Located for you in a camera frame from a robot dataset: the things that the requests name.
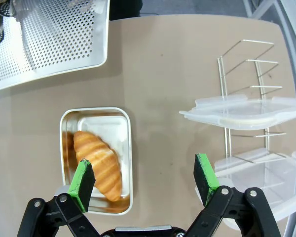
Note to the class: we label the perforated metal baking tray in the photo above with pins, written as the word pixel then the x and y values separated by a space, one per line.
pixel 64 37

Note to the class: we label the golden croissant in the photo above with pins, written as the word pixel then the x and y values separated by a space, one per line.
pixel 98 160

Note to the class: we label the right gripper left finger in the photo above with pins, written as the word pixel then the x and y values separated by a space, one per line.
pixel 84 182

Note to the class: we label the rectangular stainless steel container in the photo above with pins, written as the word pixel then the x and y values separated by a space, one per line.
pixel 101 123

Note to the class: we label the person in black t-shirt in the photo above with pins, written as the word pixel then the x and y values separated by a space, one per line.
pixel 125 7

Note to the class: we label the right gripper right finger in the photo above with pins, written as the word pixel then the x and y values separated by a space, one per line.
pixel 204 177

